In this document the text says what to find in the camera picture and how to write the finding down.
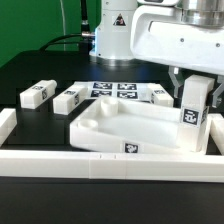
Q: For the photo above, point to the white fiducial marker sheet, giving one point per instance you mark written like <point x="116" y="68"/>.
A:
<point x="134" y="91"/>

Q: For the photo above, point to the white U-shaped fence frame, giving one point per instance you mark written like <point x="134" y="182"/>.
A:
<point x="92" y="165"/>

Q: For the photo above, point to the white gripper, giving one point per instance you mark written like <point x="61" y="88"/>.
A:
<point x="180" y="33"/>

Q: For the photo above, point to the white desk top tray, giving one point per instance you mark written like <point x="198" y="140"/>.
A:
<point x="114" y="125"/>

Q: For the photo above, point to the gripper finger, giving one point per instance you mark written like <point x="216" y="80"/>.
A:
<point x="217" y="94"/>

